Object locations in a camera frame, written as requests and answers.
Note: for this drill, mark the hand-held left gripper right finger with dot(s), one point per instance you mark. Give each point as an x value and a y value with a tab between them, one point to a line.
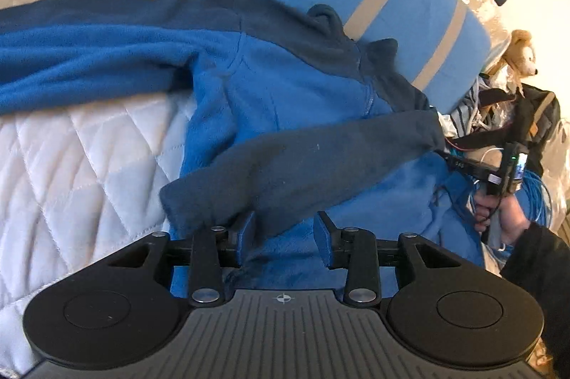
321	236

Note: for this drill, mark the person's right hand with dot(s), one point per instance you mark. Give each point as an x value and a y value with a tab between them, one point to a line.
512	218

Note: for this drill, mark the black cloth bag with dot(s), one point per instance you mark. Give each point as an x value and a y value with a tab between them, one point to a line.
534	116

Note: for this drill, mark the brown teddy bear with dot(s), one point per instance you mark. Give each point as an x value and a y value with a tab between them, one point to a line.
521	54

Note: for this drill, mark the blue grey-striped pillow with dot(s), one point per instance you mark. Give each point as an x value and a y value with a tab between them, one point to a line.
378	5

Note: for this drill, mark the blue fleece jacket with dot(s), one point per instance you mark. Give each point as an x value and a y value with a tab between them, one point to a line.
276	94

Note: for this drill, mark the white quilted bedspread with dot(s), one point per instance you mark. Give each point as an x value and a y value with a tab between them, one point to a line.
80	165

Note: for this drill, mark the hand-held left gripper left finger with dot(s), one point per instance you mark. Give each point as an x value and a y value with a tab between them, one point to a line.
247	234

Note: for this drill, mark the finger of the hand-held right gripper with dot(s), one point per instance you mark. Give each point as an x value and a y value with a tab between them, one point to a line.
476	169

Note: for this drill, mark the white blue-striped cloth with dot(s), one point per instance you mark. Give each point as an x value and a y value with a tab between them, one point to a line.
465	112

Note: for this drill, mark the person's right forearm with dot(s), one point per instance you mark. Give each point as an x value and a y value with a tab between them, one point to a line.
543	272

